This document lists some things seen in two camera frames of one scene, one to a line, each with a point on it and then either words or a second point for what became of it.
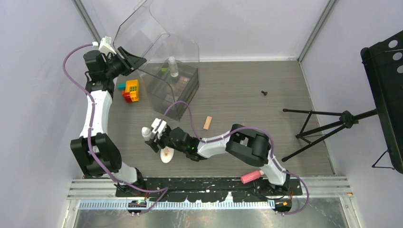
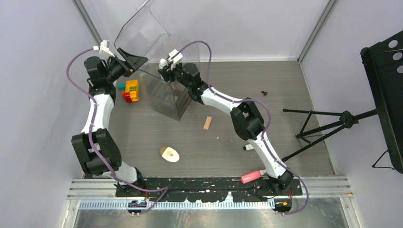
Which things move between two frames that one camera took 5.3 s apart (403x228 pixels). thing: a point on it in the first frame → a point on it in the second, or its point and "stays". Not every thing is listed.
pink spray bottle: [251, 177] stays
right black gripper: [153, 145] → [167, 74]
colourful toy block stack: [130, 90] stays
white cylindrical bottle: [146, 133] → [162, 63]
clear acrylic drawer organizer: [170, 75] stays
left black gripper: [129, 61] stays
